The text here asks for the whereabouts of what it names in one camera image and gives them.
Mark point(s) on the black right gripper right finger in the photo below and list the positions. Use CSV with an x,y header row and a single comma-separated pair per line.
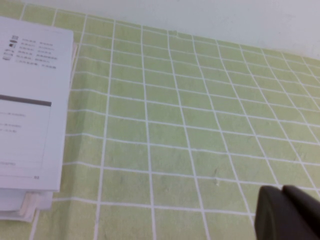
x,y
307,207

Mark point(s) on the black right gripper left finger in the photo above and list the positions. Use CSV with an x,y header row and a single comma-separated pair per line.
x,y
277,220

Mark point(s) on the white product catalogue book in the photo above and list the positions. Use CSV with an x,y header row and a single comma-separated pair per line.
x,y
30,125

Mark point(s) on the green checked tablecloth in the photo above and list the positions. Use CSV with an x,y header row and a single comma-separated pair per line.
x,y
187,125

